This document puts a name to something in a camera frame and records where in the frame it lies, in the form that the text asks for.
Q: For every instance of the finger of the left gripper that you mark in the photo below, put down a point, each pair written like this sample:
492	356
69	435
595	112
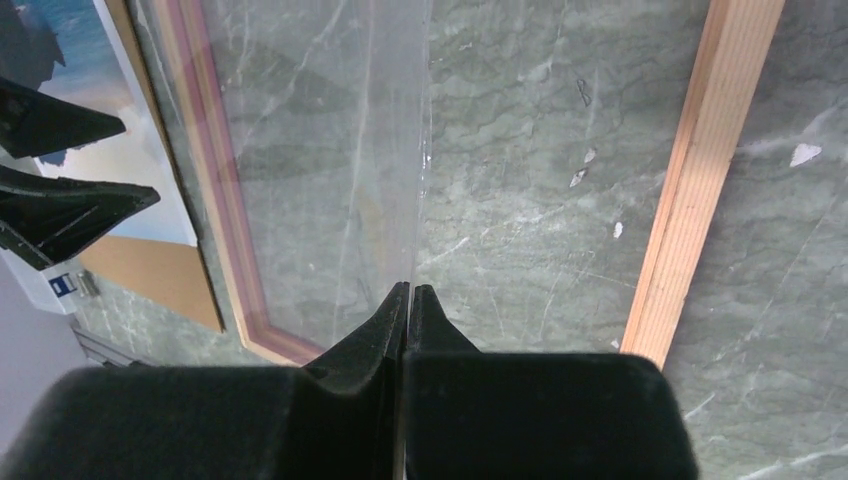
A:
34	124
47	221

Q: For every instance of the pink wooden picture frame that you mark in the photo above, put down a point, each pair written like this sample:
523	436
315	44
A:
734	44

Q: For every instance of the blue landscape photo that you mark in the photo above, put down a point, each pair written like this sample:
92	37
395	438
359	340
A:
71	50

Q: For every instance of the clear glass pane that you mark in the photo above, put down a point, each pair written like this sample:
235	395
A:
302	128

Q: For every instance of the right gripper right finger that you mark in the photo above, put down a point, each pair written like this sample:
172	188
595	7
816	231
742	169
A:
437	444

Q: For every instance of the brown backing board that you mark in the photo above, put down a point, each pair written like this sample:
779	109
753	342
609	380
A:
170	274

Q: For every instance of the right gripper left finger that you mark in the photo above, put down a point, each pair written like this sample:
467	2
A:
355	426

